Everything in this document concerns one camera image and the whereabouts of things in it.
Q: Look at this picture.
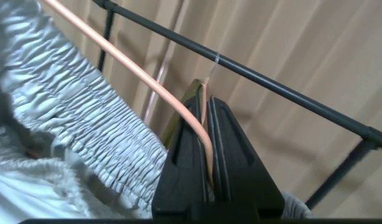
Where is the beige curtain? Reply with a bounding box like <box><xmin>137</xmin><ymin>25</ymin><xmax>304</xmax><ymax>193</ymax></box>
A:
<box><xmin>43</xmin><ymin>0</ymin><xmax>382</xmax><ymax>218</ymax></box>

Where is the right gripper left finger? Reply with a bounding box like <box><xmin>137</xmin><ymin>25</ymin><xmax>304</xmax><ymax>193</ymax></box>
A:
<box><xmin>151</xmin><ymin>95</ymin><xmax>210</xmax><ymax>220</ymax></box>

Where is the pale grey garment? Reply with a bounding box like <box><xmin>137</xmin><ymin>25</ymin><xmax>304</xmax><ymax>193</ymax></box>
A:
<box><xmin>0</xmin><ymin>0</ymin><xmax>313</xmax><ymax>220</ymax></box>

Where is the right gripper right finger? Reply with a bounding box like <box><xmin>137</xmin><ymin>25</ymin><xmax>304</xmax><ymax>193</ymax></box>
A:
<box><xmin>207</xmin><ymin>95</ymin><xmax>285</xmax><ymax>220</ymax></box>

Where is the black clothes rack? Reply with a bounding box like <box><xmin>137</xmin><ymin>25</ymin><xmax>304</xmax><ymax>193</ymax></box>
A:
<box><xmin>91</xmin><ymin>0</ymin><xmax>382</xmax><ymax>210</ymax></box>

